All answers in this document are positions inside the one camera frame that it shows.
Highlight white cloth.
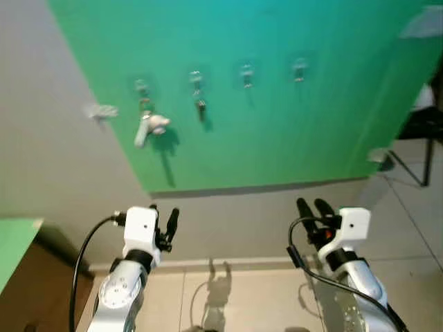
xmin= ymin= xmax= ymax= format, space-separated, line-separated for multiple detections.
xmin=413 ymin=86 xmax=437 ymax=111

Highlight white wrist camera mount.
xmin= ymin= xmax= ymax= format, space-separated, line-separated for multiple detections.
xmin=320 ymin=207 xmax=371 ymax=260
xmin=122 ymin=206 xmax=163 ymax=267

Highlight green wall board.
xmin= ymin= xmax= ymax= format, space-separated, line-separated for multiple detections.
xmin=47 ymin=0 xmax=443 ymax=193

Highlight black metal chair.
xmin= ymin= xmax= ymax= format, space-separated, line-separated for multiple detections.
xmin=396 ymin=62 xmax=443 ymax=187

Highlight small dark key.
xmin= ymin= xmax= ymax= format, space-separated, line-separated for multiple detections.
xmin=195 ymin=90 xmax=208 ymax=122

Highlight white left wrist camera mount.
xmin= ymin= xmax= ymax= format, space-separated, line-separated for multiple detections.
xmin=122 ymin=206 xmax=163 ymax=267

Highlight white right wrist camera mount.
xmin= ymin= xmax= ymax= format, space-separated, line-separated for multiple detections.
xmin=320 ymin=207 xmax=371 ymax=260

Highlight green table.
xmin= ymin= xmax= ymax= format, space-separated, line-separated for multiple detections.
xmin=0 ymin=218 xmax=44 ymax=295

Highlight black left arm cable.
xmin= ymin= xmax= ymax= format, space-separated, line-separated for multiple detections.
xmin=69 ymin=213 xmax=127 ymax=332

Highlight keys with white fob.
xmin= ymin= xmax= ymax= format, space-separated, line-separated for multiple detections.
xmin=134 ymin=100 xmax=171 ymax=148

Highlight large white tape piece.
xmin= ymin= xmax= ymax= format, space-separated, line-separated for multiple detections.
xmin=401 ymin=6 xmax=443 ymax=39

